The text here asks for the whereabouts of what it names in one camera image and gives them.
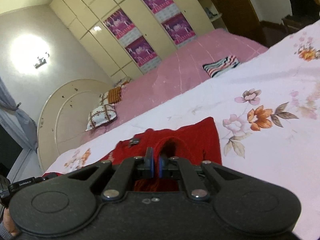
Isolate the cream wardrobe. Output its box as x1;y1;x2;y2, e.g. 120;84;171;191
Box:
50;0;221;82

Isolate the pink bed sheet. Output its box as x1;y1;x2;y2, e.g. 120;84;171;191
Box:
80;29;268;144

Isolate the red knit sweater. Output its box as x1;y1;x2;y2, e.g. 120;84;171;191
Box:
45;117;222;192

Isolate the upper left purple poster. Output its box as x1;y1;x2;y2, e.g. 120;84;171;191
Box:
103;9;135;40

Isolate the lower left purple poster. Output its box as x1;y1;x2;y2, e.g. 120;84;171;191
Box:
125;36;157;67

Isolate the lower right purple poster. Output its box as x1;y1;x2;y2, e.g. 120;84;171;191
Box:
162;13;196;48

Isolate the cream headboard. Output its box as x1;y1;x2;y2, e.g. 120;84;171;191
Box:
37;79;112;172

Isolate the wall lamp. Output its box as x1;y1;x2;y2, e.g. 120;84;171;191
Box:
34;52;50;69

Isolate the white floral blanket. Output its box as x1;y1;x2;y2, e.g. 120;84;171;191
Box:
41;19;320;240

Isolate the brown wooden door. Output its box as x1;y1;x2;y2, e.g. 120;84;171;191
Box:
211;0;265;44

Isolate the grey curtain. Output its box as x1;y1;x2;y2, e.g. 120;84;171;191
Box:
1;80;38;150

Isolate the orange brown pillow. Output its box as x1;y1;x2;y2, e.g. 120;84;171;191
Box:
99;86;122;105

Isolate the person's left hand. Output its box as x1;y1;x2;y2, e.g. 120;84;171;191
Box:
1;208;19;239

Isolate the floral pillow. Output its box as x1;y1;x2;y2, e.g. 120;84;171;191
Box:
86;104;117;132

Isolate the striped folded garment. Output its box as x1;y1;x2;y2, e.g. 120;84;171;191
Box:
202;55;241;78

